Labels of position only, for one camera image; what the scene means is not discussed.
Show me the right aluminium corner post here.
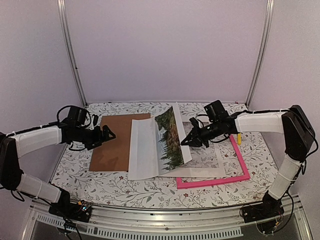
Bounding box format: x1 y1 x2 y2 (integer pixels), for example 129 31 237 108
245 0 275 109

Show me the framed landscape photo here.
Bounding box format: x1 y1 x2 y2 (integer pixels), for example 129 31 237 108
127 103 192 181

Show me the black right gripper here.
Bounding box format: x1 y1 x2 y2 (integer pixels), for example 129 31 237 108
181 120 222 148

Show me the pink wooden photo frame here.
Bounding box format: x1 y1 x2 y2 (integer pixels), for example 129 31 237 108
176 135 251 190

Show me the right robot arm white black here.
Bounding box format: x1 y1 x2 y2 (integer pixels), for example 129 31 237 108
180 100 320 218

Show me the white photo mat board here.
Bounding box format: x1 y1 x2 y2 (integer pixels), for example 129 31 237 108
159 121 227 179

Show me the aluminium corner post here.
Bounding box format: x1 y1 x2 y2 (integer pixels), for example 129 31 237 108
57 0 88 107
245 0 275 109

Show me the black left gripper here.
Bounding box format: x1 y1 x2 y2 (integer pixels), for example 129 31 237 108
75 124 116 150

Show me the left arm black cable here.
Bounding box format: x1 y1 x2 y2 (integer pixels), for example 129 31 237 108
56 104 92 126

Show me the left aluminium corner post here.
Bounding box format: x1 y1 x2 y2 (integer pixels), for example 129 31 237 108
57 0 88 107

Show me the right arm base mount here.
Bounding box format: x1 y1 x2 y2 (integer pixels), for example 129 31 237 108
239 191 285 223

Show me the floral patterned table mat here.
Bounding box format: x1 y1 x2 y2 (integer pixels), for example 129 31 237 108
51 102 278 209

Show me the brown frame backing board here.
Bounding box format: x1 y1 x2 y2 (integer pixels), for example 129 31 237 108
89 113 151 172

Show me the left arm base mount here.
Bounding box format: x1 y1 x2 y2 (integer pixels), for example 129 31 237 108
48 188 92 223

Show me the aluminium front rail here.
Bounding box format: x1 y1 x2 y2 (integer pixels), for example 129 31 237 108
21 195 316 240

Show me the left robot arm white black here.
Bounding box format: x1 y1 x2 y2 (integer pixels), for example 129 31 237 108
0 105 116 217

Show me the yellow handled screwdriver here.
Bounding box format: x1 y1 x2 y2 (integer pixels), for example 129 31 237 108
237 133 242 146

